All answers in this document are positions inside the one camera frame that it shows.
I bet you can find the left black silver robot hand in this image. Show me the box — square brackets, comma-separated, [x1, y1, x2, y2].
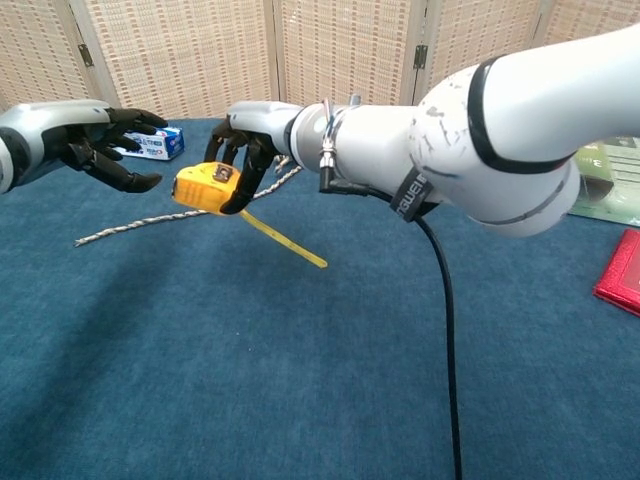
[0, 101, 170, 194]

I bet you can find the yellow tape measure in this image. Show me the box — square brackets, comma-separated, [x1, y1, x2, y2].
[172, 160, 329, 270]

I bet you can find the blue white toothpaste box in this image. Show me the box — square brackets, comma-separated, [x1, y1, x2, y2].
[115, 125, 185, 161]

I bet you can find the beige braided rope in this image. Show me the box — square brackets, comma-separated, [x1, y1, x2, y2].
[74, 154, 304, 249]

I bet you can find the green blister pack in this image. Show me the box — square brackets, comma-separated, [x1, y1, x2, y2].
[567, 135, 640, 224]

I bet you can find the bamboo folding screen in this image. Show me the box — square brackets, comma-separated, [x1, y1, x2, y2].
[0, 0, 640, 123]

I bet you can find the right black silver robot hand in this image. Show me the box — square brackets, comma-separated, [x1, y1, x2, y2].
[204, 100, 302, 217]

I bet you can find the blue felt table mat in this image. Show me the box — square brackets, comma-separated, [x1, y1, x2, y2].
[0, 116, 640, 480]

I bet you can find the red booklet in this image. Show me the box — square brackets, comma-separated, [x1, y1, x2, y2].
[592, 228, 640, 319]

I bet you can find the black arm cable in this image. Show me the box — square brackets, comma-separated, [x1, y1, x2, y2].
[318, 152, 464, 480]

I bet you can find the black velcro strap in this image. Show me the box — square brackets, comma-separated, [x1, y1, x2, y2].
[389, 167, 436, 223]

